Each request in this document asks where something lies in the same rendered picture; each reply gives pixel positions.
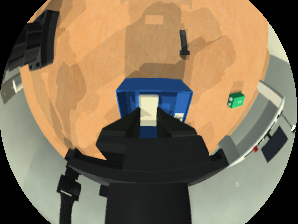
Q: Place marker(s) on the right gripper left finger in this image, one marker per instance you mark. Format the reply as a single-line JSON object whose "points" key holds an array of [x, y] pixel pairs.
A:
{"points": [[124, 126]]}

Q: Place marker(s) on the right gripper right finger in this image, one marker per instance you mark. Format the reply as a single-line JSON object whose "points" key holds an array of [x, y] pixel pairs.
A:
{"points": [[172, 126]]}

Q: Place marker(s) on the small green block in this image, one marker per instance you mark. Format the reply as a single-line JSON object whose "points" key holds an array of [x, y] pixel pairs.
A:
{"points": [[235, 100]]}

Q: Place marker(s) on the blue rack of bins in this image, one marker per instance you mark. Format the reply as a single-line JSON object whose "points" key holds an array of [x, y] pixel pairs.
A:
{"points": [[173, 93]]}

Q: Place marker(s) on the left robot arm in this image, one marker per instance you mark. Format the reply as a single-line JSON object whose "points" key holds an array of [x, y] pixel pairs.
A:
{"points": [[31, 45]]}

